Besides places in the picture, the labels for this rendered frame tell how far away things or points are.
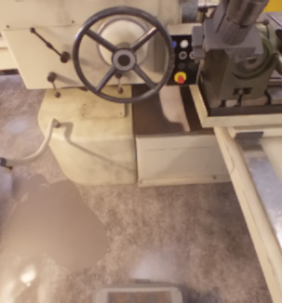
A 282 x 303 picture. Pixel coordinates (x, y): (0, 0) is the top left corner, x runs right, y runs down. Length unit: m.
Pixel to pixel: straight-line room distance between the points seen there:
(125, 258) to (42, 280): 0.58
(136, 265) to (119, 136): 0.91
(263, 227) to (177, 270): 0.78
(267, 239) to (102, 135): 1.12
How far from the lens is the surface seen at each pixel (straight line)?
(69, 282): 1.81
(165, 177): 1.97
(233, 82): 1.17
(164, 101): 1.79
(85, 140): 1.59
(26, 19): 1.14
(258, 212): 1.22
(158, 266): 1.75
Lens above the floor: 1.71
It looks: 50 degrees down
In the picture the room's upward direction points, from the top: 2 degrees counter-clockwise
